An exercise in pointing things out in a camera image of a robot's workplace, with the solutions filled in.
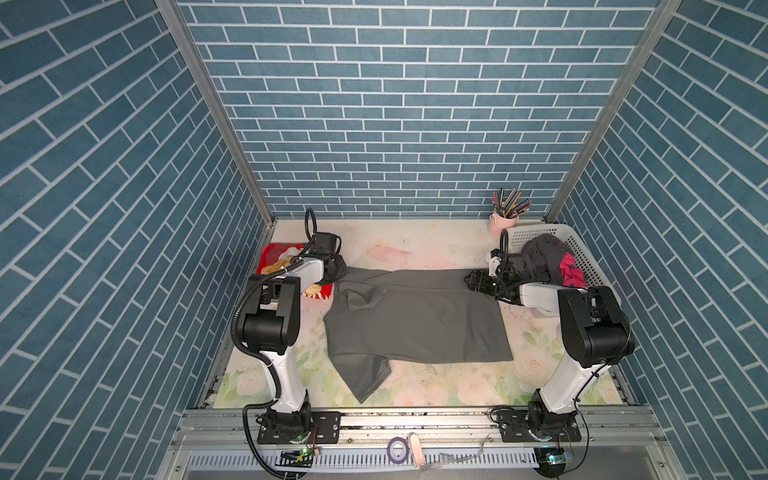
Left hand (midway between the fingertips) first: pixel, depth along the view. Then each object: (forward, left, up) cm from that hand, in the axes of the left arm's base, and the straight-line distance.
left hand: (340, 267), depth 102 cm
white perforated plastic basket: (-7, -83, +6) cm, 84 cm away
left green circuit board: (-52, +4, -3) cm, 52 cm away
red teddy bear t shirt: (+4, +23, +2) cm, 24 cm away
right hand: (-5, -45, 0) cm, 46 cm away
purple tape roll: (-52, -21, -2) cm, 56 cm away
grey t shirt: (-16, -15, -6) cm, 23 cm away
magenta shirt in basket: (-8, -76, +5) cm, 76 cm away
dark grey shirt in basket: (-2, -66, +7) cm, 67 cm away
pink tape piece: (-53, -23, +1) cm, 57 cm away
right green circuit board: (-55, -55, -3) cm, 78 cm away
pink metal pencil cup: (+17, -58, +5) cm, 60 cm away
